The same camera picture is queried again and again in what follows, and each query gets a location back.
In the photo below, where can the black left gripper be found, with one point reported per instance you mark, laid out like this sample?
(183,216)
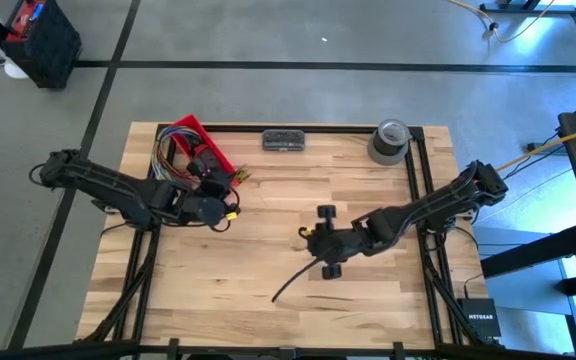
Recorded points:
(210,212)

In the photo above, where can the black box with red lid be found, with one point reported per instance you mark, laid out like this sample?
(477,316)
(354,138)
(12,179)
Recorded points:
(53,50)

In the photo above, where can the black desk leg bar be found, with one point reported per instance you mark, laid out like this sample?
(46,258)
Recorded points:
(538,250)

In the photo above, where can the black tape roll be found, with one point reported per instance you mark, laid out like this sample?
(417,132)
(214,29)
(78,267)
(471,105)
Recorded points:
(383,147)

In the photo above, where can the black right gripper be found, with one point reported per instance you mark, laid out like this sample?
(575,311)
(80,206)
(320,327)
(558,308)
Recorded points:
(355,242)

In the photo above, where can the red plastic bin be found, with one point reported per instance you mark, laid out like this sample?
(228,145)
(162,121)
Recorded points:
(188,125)

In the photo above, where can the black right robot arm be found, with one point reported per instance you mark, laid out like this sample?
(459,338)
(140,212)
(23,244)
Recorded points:
(428,205)

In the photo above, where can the black desk foot bar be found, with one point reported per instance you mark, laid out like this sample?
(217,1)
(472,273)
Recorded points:
(528,9)

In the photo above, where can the grey duct tape roll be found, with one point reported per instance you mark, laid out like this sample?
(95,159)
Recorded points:
(383,161)

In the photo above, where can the black power adapter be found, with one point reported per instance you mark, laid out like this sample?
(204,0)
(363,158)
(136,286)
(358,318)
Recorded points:
(538,147)

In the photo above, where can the black front crossbar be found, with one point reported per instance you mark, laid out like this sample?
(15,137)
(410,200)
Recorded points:
(68,350)

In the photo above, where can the black Netgear switch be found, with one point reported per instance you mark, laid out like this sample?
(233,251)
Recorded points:
(480,320)

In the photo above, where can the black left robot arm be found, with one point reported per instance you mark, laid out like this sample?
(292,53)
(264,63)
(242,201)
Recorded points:
(113,187)

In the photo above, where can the black aluminium table frame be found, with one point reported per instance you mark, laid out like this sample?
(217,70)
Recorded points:
(343,128)

